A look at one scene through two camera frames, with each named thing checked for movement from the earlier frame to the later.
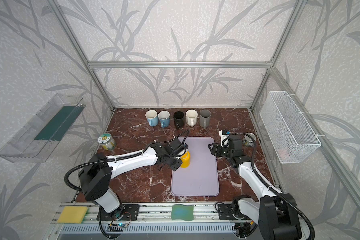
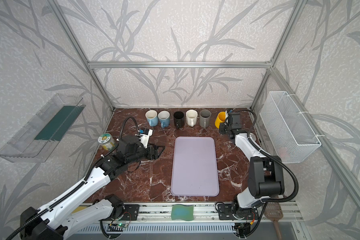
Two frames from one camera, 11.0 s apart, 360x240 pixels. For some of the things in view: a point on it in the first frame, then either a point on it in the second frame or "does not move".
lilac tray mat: x=200 y=178 does not move
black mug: x=178 y=119 does not move
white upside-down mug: x=191 y=117 does not move
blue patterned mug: x=164 y=116 does not move
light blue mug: x=152 y=117 does not move
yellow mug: x=186 y=159 → x=220 y=118
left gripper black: x=177 y=156 → x=150 y=151
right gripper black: x=217 y=150 → x=225 y=128
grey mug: x=205 y=118 does not move
